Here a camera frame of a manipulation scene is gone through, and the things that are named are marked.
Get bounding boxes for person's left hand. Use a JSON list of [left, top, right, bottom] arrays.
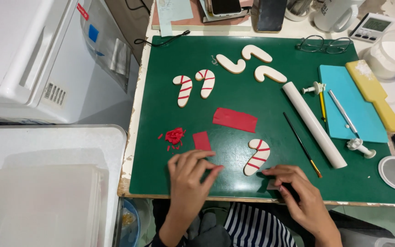
[[168, 150, 224, 213]]

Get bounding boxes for person's right hand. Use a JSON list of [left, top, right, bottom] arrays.
[[262, 165, 325, 228]]

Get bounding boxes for small red fondant piece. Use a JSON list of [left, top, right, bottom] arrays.
[[193, 131, 212, 151]]

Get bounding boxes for heap of red fondant scraps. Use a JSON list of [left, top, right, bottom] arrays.
[[158, 128, 187, 151]]

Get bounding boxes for black thin paint brush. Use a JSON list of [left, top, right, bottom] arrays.
[[283, 112, 322, 178]]

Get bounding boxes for person's striped clothing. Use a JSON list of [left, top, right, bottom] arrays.
[[224, 202, 297, 247]]

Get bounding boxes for red striped candy cane cookie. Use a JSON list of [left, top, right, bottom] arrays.
[[195, 70, 215, 99], [173, 75, 193, 108], [244, 139, 271, 176]]

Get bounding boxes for blue bucket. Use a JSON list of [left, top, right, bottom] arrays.
[[120, 199, 140, 247]]

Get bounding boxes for white rolling pin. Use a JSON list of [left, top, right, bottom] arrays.
[[283, 82, 347, 169]]

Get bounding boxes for white plunger cutter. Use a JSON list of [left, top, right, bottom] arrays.
[[301, 82, 326, 95], [347, 138, 376, 159]]

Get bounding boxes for large red fondant sheet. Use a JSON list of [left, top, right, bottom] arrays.
[[213, 107, 258, 133]]

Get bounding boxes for yellow modelling tool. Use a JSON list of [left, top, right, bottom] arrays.
[[319, 92, 326, 122]]

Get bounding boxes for silver ball modelling tool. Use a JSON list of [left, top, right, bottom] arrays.
[[328, 90, 360, 138]]

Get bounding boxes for teal foam pad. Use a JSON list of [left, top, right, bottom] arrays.
[[318, 64, 389, 143]]

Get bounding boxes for green cutting mat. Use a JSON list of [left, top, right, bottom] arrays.
[[129, 36, 395, 205]]

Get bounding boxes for plain white candy cane cookie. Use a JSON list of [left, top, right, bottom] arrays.
[[241, 45, 273, 63], [216, 54, 246, 74], [254, 65, 287, 83]]

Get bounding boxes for yellow fondant smoother paddle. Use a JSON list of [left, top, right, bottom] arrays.
[[346, 60, 395, 132]]

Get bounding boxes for translucent plastic storage box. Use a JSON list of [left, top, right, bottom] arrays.
[[0, 125, 127, 247]]

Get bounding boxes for stack of books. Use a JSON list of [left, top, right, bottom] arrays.
[[151, 0, 253, 32]]

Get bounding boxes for clear tub of white powder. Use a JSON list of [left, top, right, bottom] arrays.
[[364, 30, 395, 81]]

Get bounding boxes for light blue paper sheet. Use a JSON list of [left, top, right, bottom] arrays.
[[156, 0, 194, 37]]

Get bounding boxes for white digital timer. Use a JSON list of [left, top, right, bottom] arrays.
[[349, 13, 395, 43]]

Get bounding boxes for smartphone with light case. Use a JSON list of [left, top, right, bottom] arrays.
[[207, 0, 243, 17]]

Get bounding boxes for small white cup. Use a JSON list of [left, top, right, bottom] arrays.
[[285, 0, 313, 22]]

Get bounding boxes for white mug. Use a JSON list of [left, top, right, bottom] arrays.
[[314, 0, 365, 33]]

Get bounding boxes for white microwave oven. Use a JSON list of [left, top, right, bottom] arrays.
[[0, 0, 140, 125]]

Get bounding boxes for black cord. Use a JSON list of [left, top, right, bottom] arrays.
[[134, 30, 191, 47]]

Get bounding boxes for clear frame eyeglasses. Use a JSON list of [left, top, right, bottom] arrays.
[[296, 35, 354, 54]]

